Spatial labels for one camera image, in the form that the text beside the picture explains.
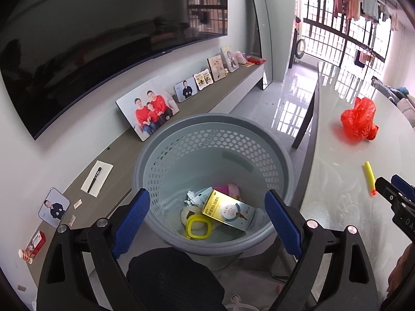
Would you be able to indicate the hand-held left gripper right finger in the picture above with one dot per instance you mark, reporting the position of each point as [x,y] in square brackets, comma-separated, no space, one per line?
[283,223]

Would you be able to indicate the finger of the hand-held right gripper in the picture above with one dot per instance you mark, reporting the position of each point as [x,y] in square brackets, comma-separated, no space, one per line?
[387,189]
[403,186]

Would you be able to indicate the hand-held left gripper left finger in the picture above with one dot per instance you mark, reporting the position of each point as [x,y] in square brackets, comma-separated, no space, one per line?
[131,223]

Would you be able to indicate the yellow foam dart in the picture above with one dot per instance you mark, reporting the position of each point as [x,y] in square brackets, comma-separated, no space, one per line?
[369,175]

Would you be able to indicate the yellow cardboard box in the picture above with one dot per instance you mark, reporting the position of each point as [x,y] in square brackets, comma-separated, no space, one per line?
[227,210]

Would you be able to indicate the pink snack packet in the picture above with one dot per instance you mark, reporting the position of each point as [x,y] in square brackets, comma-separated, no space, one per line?
[233,189]

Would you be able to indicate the grey perforated plastic basket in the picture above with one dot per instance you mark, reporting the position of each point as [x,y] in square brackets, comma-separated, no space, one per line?
[162,155]

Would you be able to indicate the person's right hand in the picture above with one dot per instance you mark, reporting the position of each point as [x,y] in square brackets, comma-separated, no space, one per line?
[402,272]

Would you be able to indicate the small white card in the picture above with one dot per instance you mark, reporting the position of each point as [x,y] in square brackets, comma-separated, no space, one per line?
[72,220]
[78,203]

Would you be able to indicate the black pen on paper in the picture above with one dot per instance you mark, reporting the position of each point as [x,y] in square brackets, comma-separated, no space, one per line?
[105,171]

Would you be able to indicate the black mesh chair back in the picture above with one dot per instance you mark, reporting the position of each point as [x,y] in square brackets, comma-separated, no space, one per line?
[175,281]

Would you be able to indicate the red plastic bag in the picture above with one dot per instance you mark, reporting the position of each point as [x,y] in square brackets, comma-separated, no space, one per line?
[358,120]

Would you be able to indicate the rounded corner portrait photo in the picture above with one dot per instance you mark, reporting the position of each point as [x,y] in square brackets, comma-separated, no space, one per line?
[53,207]

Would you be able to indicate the grey sofa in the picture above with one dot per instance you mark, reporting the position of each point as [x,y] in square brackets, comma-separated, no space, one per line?
[407,107]

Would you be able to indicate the white round plastic object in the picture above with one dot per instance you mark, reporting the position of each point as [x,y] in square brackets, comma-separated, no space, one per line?
[238,303]

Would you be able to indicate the blue cushion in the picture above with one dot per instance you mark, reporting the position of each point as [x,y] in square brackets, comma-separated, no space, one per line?
[403,89]

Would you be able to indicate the small red box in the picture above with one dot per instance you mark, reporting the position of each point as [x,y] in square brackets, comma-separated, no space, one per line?
[35,243]

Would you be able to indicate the checkered cloth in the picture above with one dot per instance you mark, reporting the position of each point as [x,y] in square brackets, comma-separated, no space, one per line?
[382,87]

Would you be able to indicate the small white bottle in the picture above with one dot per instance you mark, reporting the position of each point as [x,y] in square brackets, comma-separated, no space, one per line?
[25,256]

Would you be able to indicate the large family photo print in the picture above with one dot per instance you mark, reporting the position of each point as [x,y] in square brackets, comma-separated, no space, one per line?
[146,107]

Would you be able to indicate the dark pink hanging garment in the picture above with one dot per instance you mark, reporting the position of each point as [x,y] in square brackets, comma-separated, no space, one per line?
[364,58]

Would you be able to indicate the small portrait photo print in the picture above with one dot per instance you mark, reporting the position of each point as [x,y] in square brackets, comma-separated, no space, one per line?
[185,89]

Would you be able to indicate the flat red packet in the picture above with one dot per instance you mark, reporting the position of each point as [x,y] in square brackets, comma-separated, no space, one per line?
[256,61]

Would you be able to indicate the small pink ornament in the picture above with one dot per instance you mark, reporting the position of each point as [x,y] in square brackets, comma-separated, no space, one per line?
[241,57]

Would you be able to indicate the black window grille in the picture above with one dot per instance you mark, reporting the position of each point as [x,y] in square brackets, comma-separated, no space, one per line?
[324,26]

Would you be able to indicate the row of hanging clothes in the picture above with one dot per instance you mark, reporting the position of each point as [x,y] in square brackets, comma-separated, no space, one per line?
[351,0]

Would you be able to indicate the black curved television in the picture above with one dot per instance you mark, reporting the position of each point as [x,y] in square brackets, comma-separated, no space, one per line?
[97,32]

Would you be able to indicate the tall leaning mirror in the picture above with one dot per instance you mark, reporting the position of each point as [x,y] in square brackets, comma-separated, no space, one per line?
[262,22]

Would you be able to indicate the wavy edged photo frame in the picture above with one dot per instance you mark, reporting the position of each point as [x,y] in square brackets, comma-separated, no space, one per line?
[203,79]

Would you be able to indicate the beige photo frame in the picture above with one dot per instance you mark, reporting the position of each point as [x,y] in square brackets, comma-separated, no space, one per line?
[216,68]

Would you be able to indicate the white photo frame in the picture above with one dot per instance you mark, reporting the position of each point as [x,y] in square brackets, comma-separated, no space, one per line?
[230,59]

